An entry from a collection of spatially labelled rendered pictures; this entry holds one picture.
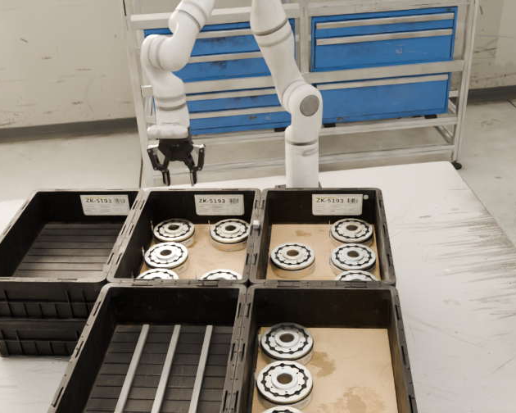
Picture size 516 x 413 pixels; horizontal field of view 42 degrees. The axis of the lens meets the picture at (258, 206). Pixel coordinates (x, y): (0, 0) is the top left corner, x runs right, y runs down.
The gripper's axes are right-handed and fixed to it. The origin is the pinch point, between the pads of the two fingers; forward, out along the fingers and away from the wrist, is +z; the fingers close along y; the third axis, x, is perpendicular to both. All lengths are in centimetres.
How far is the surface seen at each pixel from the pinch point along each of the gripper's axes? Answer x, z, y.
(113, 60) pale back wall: -247, 52, 96
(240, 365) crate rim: 54, 7, -20
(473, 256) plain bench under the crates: -14, 31, -74
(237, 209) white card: -7.6, 12.8, -12.2
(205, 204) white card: -7.4, 11.3, -3.8
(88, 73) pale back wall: -244, 59, 112
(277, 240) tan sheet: -0.3, 17.4, -22.7
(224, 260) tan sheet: 8.5, 17.3, -10.7
